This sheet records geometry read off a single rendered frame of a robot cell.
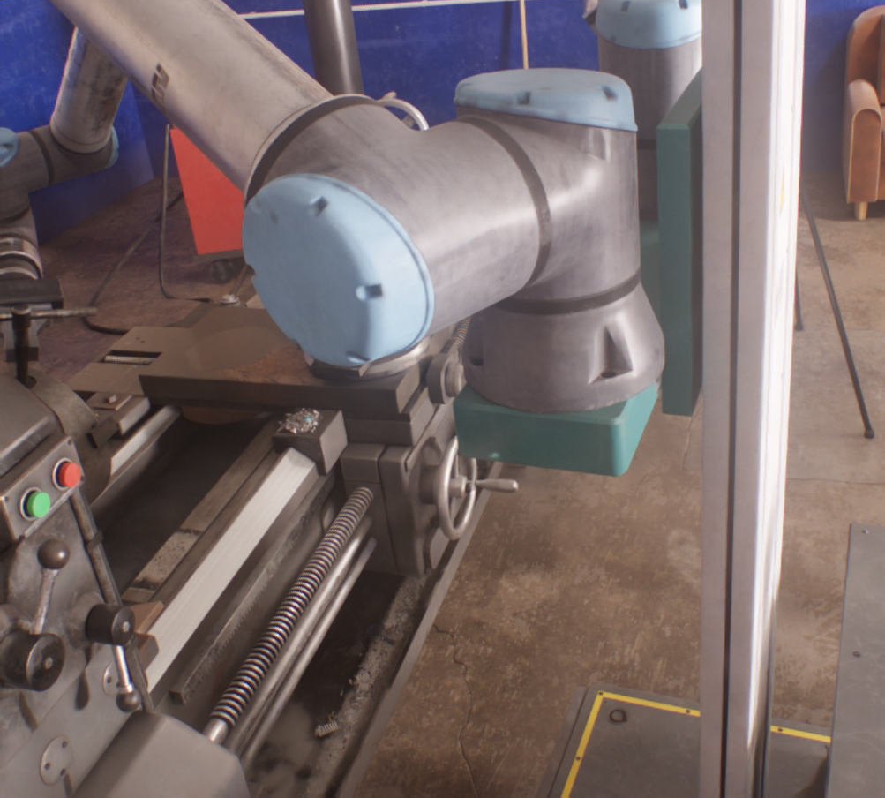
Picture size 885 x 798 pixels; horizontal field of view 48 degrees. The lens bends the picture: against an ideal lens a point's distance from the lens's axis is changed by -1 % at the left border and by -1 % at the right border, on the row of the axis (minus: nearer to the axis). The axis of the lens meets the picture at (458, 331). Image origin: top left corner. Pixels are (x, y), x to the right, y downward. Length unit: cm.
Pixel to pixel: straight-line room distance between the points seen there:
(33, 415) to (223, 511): 64
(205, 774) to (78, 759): 16
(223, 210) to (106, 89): 340
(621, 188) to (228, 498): 114
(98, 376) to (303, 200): 162
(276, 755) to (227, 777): 52
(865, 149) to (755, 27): 412
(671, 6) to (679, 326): 43
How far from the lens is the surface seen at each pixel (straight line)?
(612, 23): 127
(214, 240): 494
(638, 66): 126
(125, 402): 214
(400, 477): 190
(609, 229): 84
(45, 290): 158
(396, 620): 213
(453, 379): 195
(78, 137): 161
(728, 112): 91
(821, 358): 385
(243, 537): 171
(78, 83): 151
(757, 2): 88
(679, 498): 308
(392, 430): 191
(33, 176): 166
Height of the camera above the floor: 182
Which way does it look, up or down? 26 degrees down
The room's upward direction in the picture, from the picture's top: 7 degrees counter-clockwise
